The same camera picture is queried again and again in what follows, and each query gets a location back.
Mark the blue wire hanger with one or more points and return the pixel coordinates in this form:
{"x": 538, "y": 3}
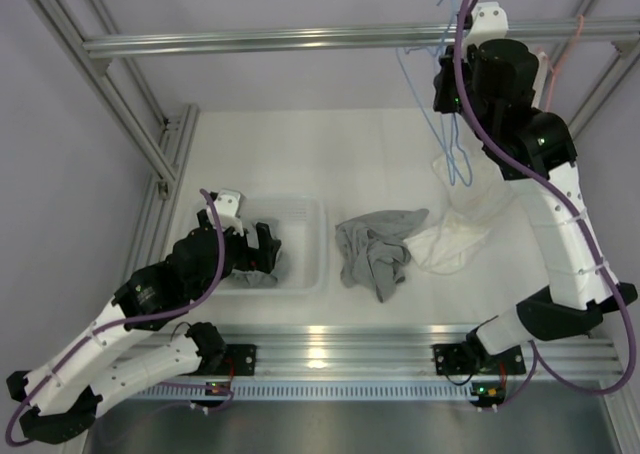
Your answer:
{"x": 418, "y": 65}
{"x": 457, "y": 161}

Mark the pink wire hanger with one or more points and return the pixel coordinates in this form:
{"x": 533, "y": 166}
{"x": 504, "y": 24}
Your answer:
{"x": 553, "y": 69}

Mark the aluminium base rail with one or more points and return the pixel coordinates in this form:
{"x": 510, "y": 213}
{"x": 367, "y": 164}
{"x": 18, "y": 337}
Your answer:
{"x": 401, "y": 352}

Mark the aluminium top rail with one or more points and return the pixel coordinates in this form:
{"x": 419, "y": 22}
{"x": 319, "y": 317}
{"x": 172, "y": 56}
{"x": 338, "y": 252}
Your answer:
{"x": 350, "y": 37}

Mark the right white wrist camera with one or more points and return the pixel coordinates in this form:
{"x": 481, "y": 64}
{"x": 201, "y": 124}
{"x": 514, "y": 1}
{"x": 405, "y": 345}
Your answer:
{"x": 488, "y": 21}

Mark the right aluminium frame post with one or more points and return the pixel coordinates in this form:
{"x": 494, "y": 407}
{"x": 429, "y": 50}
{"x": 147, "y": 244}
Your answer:
{"x": 598, "y": 69}

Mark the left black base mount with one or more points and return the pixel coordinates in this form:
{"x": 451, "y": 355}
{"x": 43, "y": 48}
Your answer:
{"x": 239, "y": 360}

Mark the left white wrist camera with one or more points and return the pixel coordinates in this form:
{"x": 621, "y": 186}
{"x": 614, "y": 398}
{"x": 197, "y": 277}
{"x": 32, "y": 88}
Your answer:
{"x": 228, "y": 205}

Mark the white slotted cable duct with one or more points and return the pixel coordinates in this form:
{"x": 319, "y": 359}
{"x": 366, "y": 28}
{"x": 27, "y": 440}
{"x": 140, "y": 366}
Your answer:
{"x": 251, "y": 390}

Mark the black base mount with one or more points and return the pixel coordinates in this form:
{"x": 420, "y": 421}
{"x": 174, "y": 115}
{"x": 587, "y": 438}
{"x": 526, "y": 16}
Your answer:
{"x": 460, "y": 360}
{"x": 239, "y": 360}

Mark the aluminium frame post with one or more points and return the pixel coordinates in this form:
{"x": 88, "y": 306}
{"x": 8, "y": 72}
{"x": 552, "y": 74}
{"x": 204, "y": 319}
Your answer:
{"x": 598, "y": 69}
{"x": 61, "y": 23}

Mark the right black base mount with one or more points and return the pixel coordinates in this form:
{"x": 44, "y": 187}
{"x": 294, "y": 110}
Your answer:
{"x": 460, "y": 360}

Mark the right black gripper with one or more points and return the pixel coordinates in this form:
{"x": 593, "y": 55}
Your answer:
{"x": 441, "y": 80}

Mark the white tank top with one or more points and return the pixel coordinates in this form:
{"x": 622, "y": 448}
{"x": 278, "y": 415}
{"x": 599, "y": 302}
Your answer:
{"x": 449, "y": 245}

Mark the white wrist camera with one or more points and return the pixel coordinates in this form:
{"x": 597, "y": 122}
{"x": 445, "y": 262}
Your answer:
{"x": 488, "y": 21}
{"x": 228, "y": 205}

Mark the white plastic basket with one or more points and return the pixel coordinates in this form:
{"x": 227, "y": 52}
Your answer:
{"x": 303, "y": 232}

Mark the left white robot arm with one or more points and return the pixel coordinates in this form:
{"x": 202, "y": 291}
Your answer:
{"x": 63, "y": 398}

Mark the grey tank top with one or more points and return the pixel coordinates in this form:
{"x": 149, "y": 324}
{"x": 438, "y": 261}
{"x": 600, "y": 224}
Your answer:
{"x": 374, "y": 251}
{"x": 257, "y": 279}

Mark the left aluminium frame post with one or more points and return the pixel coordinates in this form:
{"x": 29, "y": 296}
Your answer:
{"x": 61, "y": 23}

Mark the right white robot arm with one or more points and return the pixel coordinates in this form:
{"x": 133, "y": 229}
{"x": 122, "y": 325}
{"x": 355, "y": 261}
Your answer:
{"x": 492, "y": 87}

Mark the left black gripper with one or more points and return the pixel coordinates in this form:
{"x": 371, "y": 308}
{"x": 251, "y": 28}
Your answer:
{"x": 262, "y": 258}

